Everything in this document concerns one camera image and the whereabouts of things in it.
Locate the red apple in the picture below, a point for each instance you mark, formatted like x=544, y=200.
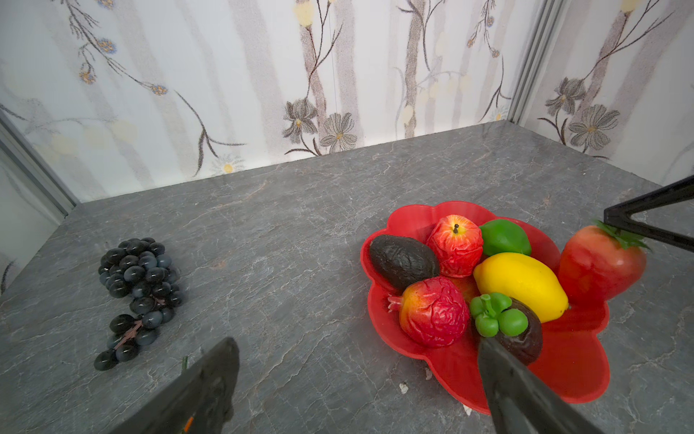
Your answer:
x=458, y=244

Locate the black grape bunch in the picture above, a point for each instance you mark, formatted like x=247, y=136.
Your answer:
x=141, y=270

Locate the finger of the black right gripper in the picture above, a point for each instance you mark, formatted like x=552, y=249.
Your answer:
x=620, y=215

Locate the dark brown avocado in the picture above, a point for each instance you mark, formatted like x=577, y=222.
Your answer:
x=510, y=323

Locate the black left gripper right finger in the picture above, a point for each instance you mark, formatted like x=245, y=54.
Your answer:
x=519, y=402

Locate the dark red wrinkled fruit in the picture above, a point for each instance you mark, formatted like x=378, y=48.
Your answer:
x=432, y=312

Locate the red strawberry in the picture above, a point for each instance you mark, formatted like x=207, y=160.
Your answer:
x=600, y=262

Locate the yellow lemon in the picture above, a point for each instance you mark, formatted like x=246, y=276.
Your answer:
x=525, y=279

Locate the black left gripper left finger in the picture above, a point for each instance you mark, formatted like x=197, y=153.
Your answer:
x=198, y=401

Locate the green lime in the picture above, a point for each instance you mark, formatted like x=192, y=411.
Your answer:
x=501, y=236

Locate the black avocado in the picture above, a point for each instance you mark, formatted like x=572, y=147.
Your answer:
x=403, y=261

